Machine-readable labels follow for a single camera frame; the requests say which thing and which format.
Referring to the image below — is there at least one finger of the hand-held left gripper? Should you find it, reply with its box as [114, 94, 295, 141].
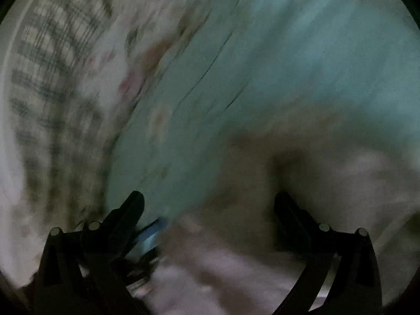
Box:
[126, 217, 169, 297]

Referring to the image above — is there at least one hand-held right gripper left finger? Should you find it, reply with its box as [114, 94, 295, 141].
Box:
[32, 191, 150, 315]

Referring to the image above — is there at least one green plaid blanket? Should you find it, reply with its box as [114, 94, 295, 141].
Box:
[0, 0, 119, 237]

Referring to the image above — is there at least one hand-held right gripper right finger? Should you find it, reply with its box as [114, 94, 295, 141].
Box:
[272, 192, 384, 315]

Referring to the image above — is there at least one pale pink small garment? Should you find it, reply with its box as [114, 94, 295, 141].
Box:
[139, 103, 420, 315]

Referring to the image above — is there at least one white floral cloth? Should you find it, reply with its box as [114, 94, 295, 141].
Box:
[74, 0, 214, 128]

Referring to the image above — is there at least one teal floral bed sheet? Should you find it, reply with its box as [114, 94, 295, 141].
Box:
[105, 0, 420, 237]

